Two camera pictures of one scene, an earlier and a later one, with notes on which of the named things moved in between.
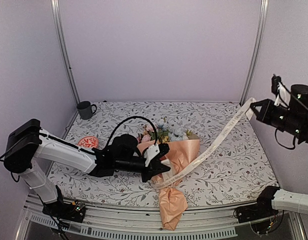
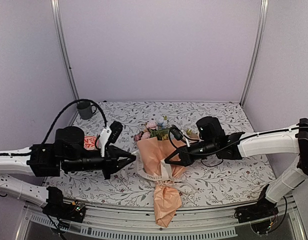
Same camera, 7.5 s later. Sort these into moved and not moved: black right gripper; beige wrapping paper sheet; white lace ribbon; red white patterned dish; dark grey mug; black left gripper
Moved: white lace ribbon; black right gripper; beige wrapping paper sheet; black left gripper
Not moved: red white patterned dish; dark grey mug
